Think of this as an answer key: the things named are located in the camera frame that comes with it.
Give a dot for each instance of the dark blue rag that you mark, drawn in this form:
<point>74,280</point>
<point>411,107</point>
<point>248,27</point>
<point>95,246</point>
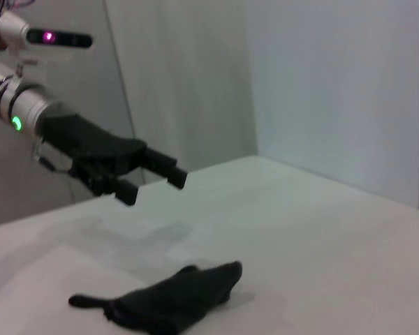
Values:
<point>181,300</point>

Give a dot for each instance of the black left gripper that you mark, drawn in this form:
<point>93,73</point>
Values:
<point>84,139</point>

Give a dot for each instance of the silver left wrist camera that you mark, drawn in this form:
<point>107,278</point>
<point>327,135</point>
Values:
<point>49,38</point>

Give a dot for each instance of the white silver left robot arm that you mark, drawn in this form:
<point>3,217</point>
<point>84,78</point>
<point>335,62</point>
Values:
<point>21,101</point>

